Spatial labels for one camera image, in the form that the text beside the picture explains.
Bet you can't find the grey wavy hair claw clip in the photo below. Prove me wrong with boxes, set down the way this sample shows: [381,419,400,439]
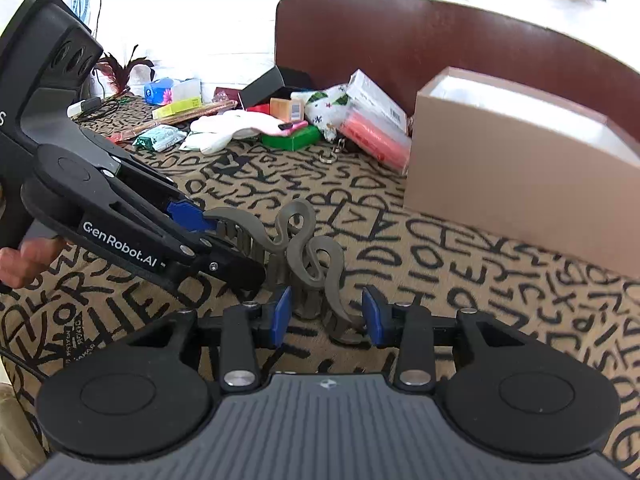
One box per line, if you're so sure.
[204,198,366,347]

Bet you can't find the person's left hand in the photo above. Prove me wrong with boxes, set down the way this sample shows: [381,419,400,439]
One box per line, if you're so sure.
[0,237,66,289]

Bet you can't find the white cloth item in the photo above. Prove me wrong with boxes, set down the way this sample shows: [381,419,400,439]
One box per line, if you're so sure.
[179,110,283,155]

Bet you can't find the blue tissue pack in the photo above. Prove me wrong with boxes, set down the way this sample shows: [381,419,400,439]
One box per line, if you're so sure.
[143,78,202,105]

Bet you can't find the green rectangular box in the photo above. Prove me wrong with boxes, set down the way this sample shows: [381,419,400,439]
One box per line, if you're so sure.
[260,126,321,152]

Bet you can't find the black small box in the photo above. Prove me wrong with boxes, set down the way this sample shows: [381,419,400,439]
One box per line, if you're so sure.
[240,65,314,108]

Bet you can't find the white floral pouch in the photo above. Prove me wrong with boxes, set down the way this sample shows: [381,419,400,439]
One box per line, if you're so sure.
[291,84,349,143]

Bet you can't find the pink plastic package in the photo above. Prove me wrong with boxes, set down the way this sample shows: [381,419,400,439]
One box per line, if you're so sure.
[340,104,412,174]

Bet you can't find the pink cardboard storage box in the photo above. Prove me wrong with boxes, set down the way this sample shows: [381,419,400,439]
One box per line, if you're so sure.
[405,67,639,276]

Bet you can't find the dark brown wooden headboard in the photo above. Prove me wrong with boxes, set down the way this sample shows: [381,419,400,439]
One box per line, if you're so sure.
[274,0,639,136]

